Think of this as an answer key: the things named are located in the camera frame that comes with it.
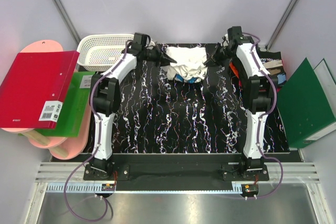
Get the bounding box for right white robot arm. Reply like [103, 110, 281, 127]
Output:
[204, 26, 278, 180]

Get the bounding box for white slotted cable duct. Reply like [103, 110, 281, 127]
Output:
[46, 183, 116, 194]

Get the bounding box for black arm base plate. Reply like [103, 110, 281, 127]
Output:
[83, 153, 270, 192]

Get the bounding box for red ring binder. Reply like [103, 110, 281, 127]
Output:
[1, 50, 79, 129]

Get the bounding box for green plastic folder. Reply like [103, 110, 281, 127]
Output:
[14, 70, 94, 137]

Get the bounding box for dark green ring binder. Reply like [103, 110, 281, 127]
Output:
[277, 58, 335, 148]

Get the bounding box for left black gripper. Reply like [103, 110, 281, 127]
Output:
[142, 45, 177, 68]

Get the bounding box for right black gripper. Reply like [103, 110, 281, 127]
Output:
[203, 43, 234, 68]

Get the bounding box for white perforated plastic basket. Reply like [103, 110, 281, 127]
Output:
[77, 34, 134, 72]

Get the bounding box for black printed folded t shirt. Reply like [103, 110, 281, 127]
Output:
[230, 49, 287, 88]

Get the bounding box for black marble pattern mat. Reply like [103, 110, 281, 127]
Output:
[90, 42, 290, 154]

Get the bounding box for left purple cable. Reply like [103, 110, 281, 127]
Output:
[62, 39, 133, 221]

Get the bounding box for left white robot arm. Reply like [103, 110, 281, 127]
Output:
[89, 33, 176, 180]

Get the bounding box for white t shirt blue print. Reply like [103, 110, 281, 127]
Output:
[162, 47, 208, 83]

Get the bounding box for orange folded t shirt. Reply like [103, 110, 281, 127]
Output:
[229, 62, 239, 78]

